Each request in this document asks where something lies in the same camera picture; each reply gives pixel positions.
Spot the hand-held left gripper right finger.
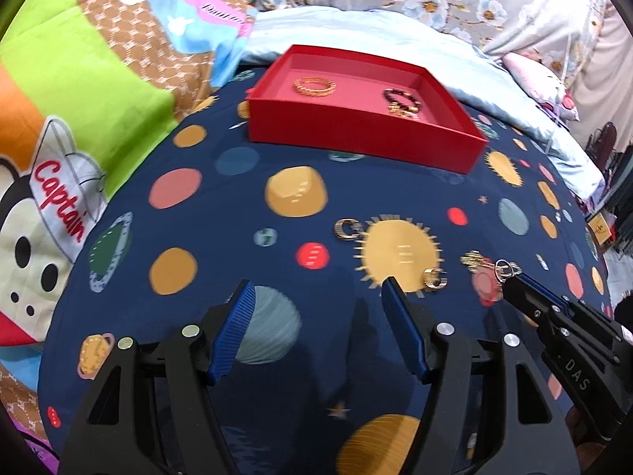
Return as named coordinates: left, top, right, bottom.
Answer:
left=381, top=277, right=582, bottom=475

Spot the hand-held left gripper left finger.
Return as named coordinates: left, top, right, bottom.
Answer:
left=58, top=278, right=258, bottom=475

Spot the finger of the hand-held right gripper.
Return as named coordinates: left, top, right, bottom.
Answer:
left=514, top=274, right=621, bottom=330
left=501, top=279, right=569, bottom=337

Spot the red cardboard box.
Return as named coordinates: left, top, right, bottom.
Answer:
left=246, top=44, right=490, bottom=175

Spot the dark wooden bead bracelet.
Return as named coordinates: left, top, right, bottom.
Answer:
left=383, top=87, right=423, bottom=120

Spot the gold chain link bracelet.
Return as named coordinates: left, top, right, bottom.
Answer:
left=294, top=76, right=337, bottom=99

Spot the small yellow box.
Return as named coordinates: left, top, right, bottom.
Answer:
left=586, top=210, right=616, bottom=247

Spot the navy planet print bedsheet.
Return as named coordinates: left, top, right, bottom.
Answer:
left=37, top=59, right=614, bottom=475

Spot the dark metal chair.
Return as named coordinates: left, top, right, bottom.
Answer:
left=586, top=121, right=633, bottom=258

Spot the pink pillow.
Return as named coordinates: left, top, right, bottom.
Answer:
left=502, top=49, right=582, bottom=122

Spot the colourful cartoon monkey blanket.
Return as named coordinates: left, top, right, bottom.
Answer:
left=0, top=0, right=258, bottom=461

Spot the light blue quilt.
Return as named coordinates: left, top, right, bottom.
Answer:
left=237, top=5, right=609, bottom=199

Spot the thin gold chain bracelet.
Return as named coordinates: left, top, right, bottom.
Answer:
left=460, top=251, right=495, bottom=273

